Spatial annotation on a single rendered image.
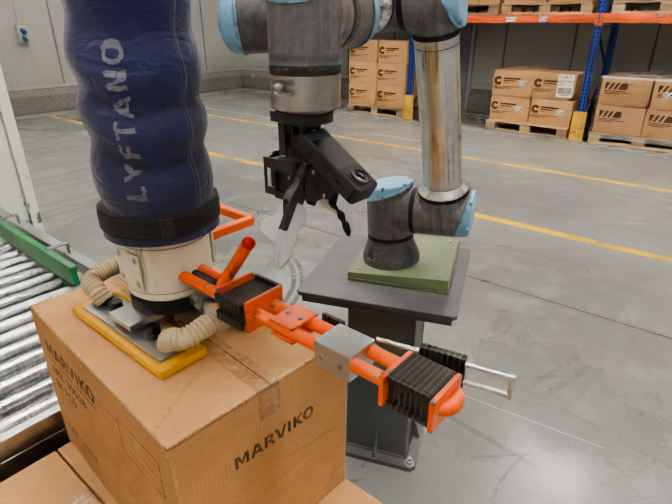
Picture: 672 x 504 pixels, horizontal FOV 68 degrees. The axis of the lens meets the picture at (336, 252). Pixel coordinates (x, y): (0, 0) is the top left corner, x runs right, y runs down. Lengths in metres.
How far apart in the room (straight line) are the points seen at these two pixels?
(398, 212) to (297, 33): 1.00
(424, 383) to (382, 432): 1.33
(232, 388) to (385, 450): 1.22
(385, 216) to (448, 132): 0.34
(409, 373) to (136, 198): 0.54
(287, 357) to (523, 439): 1.46
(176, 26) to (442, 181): 0.85
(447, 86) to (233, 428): 0.93
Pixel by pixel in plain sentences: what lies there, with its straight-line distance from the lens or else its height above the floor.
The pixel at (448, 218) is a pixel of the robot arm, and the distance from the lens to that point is 1.52.
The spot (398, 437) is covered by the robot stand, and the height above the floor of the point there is 0.11.
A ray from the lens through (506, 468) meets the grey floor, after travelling 2.13.
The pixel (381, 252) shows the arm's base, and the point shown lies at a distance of 1.62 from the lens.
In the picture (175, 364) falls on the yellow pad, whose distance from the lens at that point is 0.96.
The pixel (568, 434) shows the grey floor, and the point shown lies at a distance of 2.35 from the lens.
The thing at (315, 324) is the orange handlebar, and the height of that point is 1.08.
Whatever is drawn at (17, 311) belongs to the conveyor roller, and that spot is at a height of 0.53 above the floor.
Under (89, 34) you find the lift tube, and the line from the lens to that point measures 0.91.
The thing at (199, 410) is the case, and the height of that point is 0.94.
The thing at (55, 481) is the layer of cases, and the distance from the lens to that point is 1.44.
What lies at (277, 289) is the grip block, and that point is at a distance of 0.87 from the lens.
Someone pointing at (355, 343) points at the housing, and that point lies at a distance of 0.75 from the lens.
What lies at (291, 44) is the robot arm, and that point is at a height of 1.50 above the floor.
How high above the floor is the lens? 1.52
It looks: 25 degrees down
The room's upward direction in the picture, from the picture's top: straight up
